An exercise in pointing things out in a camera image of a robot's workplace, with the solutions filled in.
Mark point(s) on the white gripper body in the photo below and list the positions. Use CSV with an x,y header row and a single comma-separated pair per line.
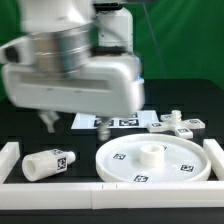
x,y
106,86

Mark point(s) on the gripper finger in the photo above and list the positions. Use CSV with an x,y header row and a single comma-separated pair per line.
x,y
103,129
49,118

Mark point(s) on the white round table top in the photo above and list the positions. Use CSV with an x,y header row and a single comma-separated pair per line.
x,y
151,158

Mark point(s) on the white cross table base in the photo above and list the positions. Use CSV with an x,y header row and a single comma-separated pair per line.
x,y
174,122

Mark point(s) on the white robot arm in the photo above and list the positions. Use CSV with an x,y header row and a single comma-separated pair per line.
x,y
77,57

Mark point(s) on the white marker sheet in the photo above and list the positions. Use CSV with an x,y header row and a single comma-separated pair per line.
x,y
139,120

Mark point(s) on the white left fence bar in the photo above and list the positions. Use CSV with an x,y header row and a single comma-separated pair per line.
x,y
9,156

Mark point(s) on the white right fence bar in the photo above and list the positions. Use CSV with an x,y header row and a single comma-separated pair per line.
x,y
216,155

